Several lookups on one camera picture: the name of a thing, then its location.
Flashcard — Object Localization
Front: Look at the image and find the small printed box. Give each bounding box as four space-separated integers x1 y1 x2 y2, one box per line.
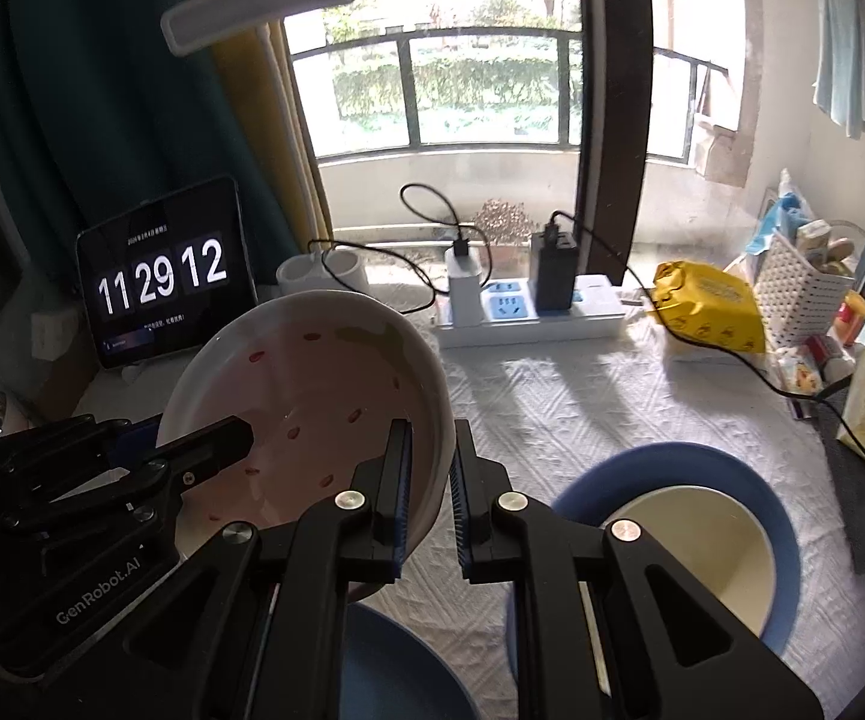
777 351 825 421

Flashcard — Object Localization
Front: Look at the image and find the black tablet clock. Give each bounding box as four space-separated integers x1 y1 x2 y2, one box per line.
74 176 260 370

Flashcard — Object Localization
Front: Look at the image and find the white pink-dotted bowl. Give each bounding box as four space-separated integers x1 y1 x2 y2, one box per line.
157 290 456 602

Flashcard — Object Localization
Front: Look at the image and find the cardboard box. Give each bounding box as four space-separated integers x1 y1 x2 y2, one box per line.
691 116 750 188

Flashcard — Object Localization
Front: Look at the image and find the white plastic basket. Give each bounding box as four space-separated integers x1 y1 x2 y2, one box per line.
753 232 857 350

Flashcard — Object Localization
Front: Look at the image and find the teal curtain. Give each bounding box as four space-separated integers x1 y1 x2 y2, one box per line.
0 0 302 301

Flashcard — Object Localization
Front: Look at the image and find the thin black cable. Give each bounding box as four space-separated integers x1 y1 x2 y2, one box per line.
307 238 438 314

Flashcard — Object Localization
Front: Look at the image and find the white wall socket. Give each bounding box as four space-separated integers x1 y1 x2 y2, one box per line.
31 307 68 361

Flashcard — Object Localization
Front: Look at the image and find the dark window frame post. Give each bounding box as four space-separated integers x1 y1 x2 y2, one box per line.
577 0 653 293

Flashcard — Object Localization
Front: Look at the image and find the cream bowl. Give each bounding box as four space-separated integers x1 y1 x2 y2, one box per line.
603 486 774 638

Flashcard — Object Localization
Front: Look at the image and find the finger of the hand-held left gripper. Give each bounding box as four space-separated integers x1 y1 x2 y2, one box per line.
0 414 255 542
0 415 161 501

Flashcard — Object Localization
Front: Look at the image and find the white textured tablecloth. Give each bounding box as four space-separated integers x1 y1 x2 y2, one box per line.
0 281 865 720

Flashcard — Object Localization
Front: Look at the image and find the black charger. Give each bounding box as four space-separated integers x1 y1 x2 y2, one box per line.
530 221 578 312

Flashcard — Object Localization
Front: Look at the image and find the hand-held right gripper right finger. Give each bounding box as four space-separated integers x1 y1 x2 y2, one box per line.
451 420 827 720

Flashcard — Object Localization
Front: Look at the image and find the short black cable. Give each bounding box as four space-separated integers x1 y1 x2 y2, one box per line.
400 182 479 257

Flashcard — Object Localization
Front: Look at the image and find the red and white bottle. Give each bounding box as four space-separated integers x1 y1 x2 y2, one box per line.
803 334 858 385

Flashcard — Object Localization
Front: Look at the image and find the blue bag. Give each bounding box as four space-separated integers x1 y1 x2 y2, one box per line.
747 191 812 256

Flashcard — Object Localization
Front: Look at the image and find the yellow wet wipes pack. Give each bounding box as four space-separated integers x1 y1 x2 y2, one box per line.
650 260 767 355

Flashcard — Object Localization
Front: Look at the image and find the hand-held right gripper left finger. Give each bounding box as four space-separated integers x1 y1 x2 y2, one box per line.
31 418 413 720

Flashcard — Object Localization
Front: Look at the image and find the white power strip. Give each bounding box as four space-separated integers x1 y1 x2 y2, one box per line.
432 277 624 350

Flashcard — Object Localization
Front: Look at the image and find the white charger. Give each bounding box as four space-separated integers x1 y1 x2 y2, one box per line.
443 240 488 325

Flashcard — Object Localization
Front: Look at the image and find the long black cable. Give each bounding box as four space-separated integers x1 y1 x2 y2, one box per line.
548 208 865 511

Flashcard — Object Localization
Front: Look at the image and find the white double cup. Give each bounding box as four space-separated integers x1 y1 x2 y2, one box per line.
277 250 370 295

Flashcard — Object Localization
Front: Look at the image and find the black balcony railing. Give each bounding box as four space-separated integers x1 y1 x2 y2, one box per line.
290 26 726 166

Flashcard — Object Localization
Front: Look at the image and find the hanging light blue cloth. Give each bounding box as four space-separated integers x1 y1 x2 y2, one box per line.
813 0 865 140

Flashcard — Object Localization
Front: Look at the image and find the blue bowl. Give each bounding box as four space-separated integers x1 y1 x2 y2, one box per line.
506 442 801 680

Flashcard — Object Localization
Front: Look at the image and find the small yellow box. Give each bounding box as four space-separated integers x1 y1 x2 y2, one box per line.
796 219 833 263

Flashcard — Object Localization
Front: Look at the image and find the large blue plate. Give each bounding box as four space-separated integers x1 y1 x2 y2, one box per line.
343 600 482 720

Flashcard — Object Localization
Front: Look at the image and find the dried potted plant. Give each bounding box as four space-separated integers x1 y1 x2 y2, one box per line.
473 199 540 248

